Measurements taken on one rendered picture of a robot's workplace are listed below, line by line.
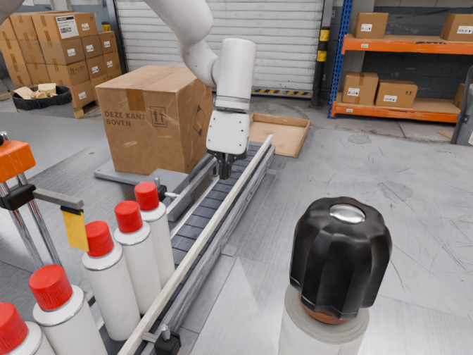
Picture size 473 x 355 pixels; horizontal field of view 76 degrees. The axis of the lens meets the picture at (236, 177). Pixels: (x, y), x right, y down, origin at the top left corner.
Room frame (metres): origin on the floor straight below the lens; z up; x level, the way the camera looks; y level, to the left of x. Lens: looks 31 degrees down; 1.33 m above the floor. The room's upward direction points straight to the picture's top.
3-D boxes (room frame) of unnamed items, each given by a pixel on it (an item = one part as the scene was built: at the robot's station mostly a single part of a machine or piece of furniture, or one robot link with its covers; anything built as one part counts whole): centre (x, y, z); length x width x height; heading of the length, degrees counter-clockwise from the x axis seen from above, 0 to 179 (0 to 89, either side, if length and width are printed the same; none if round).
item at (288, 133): (1.16, -0.15, 0.85); 0.30 x 0.26 x 0.04; 160
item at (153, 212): (0.39, 0.14, 0.98); 0.05 x 0.05 x 0.20
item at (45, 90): (2.68, 1.71, 0.50); 0.42 x 0.41 x 0.28; 166
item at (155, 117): (0.96, 0.24, 0.99); 0.30 x 0.24 x 0.27; 167
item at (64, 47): (4.25, 2.23, 0.57); 1.20 x 0.85 x 1.14; 168
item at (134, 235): (0.34, 0.15, 0.98); 0.05 x 0.05 x 0.20
